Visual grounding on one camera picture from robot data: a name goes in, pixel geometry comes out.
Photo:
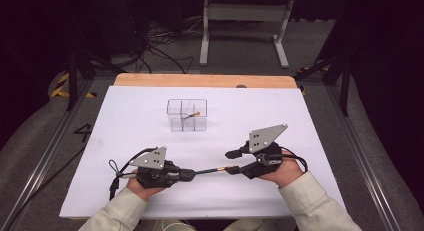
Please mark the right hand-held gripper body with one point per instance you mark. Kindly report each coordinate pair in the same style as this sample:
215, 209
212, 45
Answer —
263, 137

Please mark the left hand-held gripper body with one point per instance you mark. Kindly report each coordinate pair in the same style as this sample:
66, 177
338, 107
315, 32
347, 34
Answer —
151, 159

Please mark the clear plastic divided organizer box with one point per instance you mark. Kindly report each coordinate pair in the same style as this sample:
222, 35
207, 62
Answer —
186, 122

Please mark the person's left hand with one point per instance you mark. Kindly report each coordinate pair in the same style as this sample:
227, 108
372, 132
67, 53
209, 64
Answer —
143, 192

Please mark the person's right hand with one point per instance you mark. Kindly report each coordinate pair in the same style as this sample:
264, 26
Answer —
288, 172

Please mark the white table cover sheet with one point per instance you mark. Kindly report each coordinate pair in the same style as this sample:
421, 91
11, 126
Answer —
216, 197

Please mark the wooden table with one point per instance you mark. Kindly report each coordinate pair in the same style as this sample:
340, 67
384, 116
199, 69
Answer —
200, 80

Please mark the black metal stand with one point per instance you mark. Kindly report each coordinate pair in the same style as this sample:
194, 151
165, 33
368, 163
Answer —
345, 81

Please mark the black tripod stand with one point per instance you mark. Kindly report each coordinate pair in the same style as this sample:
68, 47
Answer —
72, 77

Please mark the yellow black floor tape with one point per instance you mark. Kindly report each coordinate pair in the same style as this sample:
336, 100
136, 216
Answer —
58, 89

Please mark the white metal stand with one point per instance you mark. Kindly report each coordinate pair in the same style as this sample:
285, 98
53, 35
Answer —
246, 12

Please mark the aluminium floor rail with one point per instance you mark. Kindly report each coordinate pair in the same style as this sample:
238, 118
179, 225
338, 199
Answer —
43, 162
361, 157

